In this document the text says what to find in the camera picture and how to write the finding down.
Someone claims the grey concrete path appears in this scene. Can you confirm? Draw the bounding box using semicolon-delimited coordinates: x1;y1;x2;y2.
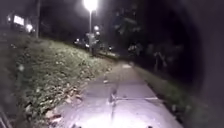
49;61;183;128

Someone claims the street lamp pole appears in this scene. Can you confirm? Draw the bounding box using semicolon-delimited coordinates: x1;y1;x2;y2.
83;0;100;57

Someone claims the leaf-strewn ground slope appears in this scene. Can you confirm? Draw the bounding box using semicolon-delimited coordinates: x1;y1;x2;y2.
0;31;118;128

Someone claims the dark verge with plants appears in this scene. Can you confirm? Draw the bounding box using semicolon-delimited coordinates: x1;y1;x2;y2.
131;61;224;128

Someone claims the tree trunk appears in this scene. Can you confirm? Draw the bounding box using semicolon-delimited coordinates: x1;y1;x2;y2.
34;0;42;39

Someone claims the building with lit windows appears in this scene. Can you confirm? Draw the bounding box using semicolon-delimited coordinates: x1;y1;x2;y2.
5;12;35;34

